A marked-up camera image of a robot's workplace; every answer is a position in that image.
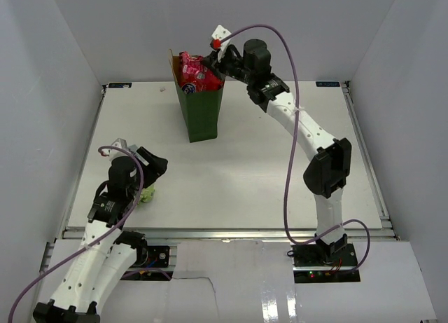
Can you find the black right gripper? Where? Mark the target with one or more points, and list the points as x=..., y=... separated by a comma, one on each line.
x=212, y=62

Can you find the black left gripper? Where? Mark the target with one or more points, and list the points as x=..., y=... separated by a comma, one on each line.
x=157, y=165

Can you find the large red candy bag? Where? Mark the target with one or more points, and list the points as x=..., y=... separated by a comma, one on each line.
x=192, y=87

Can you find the small pink snack packet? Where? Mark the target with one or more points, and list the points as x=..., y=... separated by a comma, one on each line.
x=192, y=68

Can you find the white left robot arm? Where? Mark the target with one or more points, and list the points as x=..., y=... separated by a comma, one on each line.
x=106, y=251

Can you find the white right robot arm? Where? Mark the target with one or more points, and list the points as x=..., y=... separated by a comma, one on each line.
x=329, y=158

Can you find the brown and green paper bag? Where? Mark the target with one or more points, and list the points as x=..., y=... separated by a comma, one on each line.
x=200, y=110

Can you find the green snack packet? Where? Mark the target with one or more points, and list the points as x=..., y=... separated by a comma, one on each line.
x=147, y=194

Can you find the blue label left corner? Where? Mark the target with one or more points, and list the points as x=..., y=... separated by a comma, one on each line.
x=120, y=85

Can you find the blue label corner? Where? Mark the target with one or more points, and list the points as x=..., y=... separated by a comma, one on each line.
x=120, y=85
x=327, y=84

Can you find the blue label right corner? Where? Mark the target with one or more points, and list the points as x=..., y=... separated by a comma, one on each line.
x=327, y=84

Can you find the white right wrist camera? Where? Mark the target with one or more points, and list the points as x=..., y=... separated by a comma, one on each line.
x=220, y=35

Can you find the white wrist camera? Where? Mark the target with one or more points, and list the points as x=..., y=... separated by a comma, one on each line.
x=118, y=148
x=220, y=35

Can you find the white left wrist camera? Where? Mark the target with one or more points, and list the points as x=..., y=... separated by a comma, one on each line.
x=118, y=148

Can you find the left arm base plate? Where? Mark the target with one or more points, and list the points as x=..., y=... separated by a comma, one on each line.
x=152, y=257

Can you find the aluminium front rail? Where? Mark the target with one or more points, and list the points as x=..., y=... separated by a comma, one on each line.
x=276, y=234

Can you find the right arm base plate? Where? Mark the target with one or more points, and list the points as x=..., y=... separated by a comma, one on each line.
x=312, y=266

